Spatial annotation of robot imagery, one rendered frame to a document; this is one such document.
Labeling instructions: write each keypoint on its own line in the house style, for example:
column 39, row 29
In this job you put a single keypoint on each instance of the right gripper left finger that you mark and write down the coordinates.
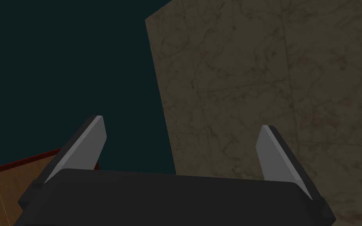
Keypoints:
column 82, row 149

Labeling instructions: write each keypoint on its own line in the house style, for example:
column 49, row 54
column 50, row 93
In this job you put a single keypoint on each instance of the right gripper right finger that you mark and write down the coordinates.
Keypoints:
column 276, row 157

